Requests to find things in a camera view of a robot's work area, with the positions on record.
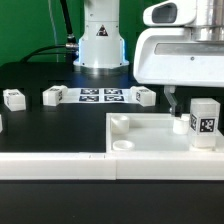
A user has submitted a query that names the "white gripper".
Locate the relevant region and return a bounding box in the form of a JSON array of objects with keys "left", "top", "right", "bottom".
[{"left": 133, "top": 0, "right": 224, "bottom": 117}]

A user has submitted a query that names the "white square table top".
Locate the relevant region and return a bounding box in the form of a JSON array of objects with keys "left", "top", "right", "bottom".
[{"left": 105, "top": 112, "right": 224, "bottom": 154}]

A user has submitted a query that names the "fiducial marker sheet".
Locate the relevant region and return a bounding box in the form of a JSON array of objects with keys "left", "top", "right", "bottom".
[{"left": 61, "top": 88, "right": 133, "bottom": 104}]

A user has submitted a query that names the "white front fence bar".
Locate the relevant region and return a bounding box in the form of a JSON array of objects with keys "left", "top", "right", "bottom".
[{"left": 0, "top": 152, "right": 224, "bottom": 180}]

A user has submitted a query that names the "black vertical cable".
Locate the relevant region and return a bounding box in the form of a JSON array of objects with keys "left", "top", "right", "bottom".
[{"left": 59, "top": 0, "right": 76, "bottom": 45}]

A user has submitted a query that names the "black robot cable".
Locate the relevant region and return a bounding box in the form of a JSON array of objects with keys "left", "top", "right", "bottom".
[{"left": 19, "top": 42, "right": 80, "bottom": 64}]

